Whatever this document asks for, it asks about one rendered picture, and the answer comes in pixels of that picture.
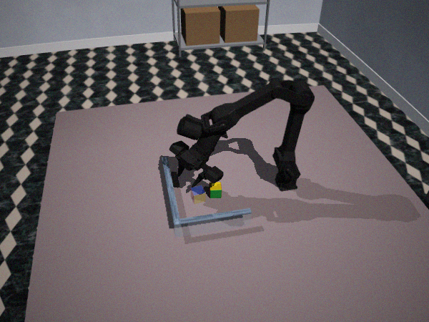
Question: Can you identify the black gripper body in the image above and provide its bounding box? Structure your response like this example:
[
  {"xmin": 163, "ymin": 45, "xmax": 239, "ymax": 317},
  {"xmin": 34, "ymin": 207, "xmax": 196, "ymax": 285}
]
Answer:
[{"xmin": 169, "ymin": 139, "xmax": 224, "ymax": 184}]

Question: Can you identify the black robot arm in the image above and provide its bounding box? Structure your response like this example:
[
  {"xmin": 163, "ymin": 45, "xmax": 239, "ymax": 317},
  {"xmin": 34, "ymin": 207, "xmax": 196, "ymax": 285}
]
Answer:
[{"xmin": 177, "ymin": 79, "xmax": 315, "ymax": 191}]

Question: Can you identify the yellow and green cube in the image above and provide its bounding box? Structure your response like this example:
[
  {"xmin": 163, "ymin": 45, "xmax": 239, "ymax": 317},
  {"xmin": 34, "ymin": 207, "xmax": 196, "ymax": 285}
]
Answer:
[{"xmin": 209, "ymin": 182, "xmax": 222, "ymax": 198}]

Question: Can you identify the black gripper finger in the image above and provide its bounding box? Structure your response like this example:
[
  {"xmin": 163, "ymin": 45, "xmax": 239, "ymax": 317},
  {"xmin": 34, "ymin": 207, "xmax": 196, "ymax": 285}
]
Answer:
[
  {"xmin": 192, "ymin": 172, "xmax": 207, "ymax": 187},
  {"xmin": 175, "ymin": 155, "xmax": 184, "ymax": 177}
]

